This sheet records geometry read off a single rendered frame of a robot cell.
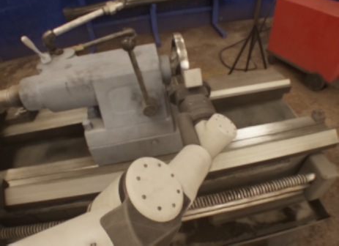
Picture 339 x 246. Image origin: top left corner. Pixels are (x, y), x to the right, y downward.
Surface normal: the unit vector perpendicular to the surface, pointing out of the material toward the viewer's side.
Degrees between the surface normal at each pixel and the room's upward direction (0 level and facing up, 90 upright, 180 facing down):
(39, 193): 36
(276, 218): 0
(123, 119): 66
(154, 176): 41
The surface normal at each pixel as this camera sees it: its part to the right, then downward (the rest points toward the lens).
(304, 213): -0.09, -0.71
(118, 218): -0.18, -0.52
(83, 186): 0.02, -0.18
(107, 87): 0.15, 0.58
